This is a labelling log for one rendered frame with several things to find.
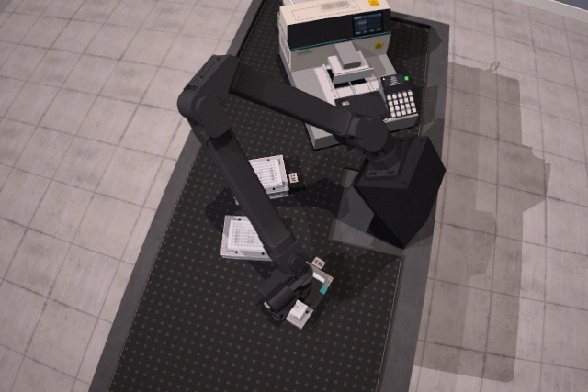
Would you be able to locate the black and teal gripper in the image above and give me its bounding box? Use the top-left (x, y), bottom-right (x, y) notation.
top-left (302, 277), bottom-right (328, 309)

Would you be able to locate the white multi-well plate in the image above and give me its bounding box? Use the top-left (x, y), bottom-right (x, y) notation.
top-left (289, 273), bottom-right (325, 319)
top-left (251, 159), bottom-right (282, 188)
top-left (227, 220), bottom-right (265, 252)

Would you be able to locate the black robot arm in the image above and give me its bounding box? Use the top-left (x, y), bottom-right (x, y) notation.
top-left (177, 54), bottom-right (410, 322)

